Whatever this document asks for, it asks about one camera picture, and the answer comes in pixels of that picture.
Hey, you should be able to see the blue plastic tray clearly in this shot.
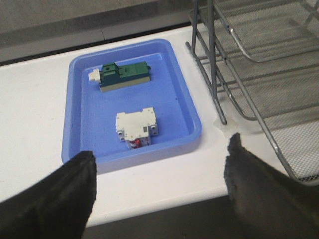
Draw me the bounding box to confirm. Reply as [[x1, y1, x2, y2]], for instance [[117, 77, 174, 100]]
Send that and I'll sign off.
[[61, 39, 202, 173]]

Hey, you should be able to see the silver rack frame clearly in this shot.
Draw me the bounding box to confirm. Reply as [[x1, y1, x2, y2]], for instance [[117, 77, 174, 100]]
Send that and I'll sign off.
[[187, 0, 319, 186]]

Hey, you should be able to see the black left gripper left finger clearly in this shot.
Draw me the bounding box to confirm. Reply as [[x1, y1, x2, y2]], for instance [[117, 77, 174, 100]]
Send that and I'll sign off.
[[0, 151, 97, 239]]

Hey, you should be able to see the grey stone counter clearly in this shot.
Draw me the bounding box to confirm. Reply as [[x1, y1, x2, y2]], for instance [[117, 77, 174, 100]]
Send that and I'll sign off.
[[0, 0, 193, 64]]

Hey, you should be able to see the green terminal block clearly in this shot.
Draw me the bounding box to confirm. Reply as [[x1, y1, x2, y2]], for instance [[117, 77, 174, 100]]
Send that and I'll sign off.
[[88, 61, 151, 92]]

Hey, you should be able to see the mesh tray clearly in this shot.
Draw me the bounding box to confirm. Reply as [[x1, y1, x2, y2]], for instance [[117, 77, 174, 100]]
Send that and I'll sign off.
[[196, 24, 319, 186], [194, 0, 319, 63]]

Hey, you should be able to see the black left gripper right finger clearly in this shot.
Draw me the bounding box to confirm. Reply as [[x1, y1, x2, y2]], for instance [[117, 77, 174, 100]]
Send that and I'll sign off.
[[224, 133, 319, 239]]

